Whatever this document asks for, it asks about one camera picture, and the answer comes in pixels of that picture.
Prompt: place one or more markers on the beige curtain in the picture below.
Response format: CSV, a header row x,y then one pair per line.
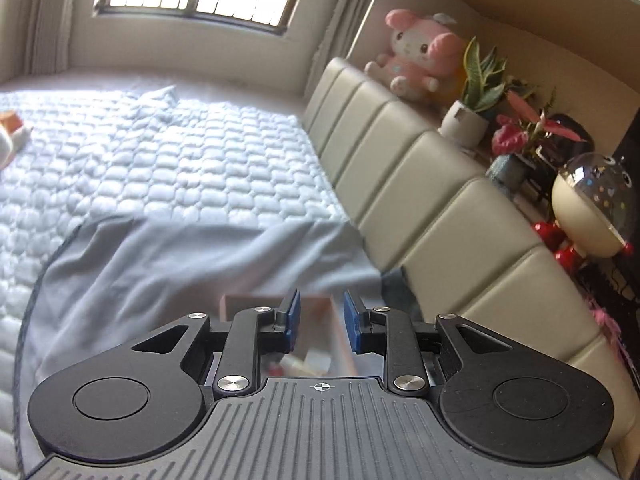
x,y
345,15
60,15

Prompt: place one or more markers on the pink cardboard box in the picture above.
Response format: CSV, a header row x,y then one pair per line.
x,y
320,325

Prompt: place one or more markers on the grey pillow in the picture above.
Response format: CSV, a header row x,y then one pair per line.
x,y
400,287

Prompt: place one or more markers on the snake plant in white pot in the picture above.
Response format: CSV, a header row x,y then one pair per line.
x,y
465,122

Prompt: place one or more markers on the white orange plush toy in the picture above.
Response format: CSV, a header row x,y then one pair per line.
x,y
12,132

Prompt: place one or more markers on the pink flower plant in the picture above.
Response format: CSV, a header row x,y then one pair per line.
x,y
510,140

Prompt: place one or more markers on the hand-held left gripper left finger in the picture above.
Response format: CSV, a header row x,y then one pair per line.
x,y
295,322

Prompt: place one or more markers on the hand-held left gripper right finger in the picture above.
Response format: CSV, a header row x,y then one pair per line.
x,y
354,327

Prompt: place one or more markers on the white quilted bedcover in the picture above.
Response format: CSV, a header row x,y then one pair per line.
x,y
165,155

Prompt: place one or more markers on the white box green stripe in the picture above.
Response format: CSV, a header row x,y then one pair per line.
x,y
312,360

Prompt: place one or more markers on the pink white plush toy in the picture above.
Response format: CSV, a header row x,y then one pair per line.
x,y
417,55

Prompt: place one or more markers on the grey blanket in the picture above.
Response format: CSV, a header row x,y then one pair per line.
x,y
200,265

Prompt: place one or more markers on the beige padded headboard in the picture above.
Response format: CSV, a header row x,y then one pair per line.
x,y
450,210

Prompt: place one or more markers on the round cream lamp red feet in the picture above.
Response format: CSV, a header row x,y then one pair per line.
x,y
585,210

